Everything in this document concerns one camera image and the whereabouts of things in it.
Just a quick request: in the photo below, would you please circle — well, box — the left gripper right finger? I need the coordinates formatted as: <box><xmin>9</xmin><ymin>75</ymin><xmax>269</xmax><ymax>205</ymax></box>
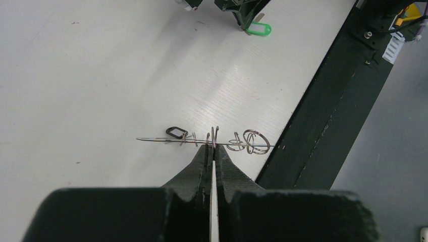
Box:
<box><xmin>214</xmin><ymin>145</ymin><xmax>264</xmax><ymax>204</ymax></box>

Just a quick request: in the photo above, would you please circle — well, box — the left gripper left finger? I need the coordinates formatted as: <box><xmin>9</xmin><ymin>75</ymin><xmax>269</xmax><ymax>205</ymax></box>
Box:
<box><xmin>162</xmin><ymin>145</ymin><xmax>213</xmax><ymax>211</ymax></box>

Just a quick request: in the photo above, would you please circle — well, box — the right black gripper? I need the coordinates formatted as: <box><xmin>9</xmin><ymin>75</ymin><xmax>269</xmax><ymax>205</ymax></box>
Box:
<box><xmin>214</xmin><ymin>0</ymin><xmax>270</xmax><ymax>27</ymax></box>

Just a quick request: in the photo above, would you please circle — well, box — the key with green tag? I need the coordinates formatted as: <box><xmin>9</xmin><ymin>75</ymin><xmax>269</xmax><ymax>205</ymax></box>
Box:
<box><xmin>243</xmin><ymin>13</ymin><xmax>272</xmax><ymax>36</ymax></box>

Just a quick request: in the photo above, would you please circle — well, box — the large metal keyring with clips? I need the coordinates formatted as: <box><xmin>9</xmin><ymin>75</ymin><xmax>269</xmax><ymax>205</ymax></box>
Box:
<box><xmin>136</xmin><ymin>126</ymin><xmax>272</xmax><ymax>155</ymax></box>

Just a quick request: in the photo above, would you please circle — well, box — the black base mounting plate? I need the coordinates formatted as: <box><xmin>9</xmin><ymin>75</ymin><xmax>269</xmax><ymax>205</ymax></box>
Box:
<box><xmin>255</xmin><ymin>4</ymin><xmax>393</xmax><ymax>190</ymax></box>

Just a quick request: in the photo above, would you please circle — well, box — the right white cable duct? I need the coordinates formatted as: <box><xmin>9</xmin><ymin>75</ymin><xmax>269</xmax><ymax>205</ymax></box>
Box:
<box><xmin>382</xmin><ymin>32</ymin><xmax>405</xmax><ymax>64</ymax></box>

